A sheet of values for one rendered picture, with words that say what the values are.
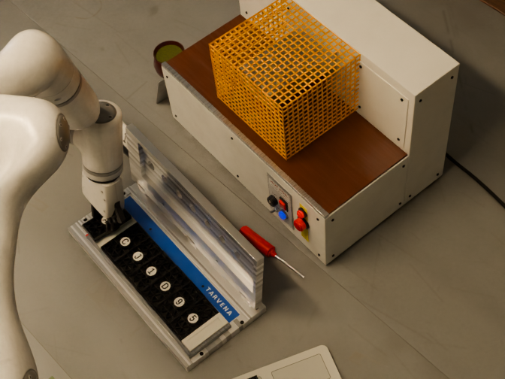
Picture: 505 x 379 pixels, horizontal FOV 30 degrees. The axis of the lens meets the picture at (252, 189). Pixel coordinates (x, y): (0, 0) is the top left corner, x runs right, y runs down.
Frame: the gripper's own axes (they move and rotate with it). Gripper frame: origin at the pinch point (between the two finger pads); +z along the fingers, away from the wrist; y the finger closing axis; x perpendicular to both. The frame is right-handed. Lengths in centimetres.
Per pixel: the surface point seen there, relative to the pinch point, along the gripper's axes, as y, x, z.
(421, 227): 46, 51, -6
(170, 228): 10.5, 10.1, 0.9
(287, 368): 52, 9, 2
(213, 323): 35.2, 2.7, 1.4
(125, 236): 6.0, 1.1, 1.5
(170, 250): 14.9, 6.7, 1.5
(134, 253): 11.0, 0.2, 1.7
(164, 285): 21.5, 0.4, 1.6
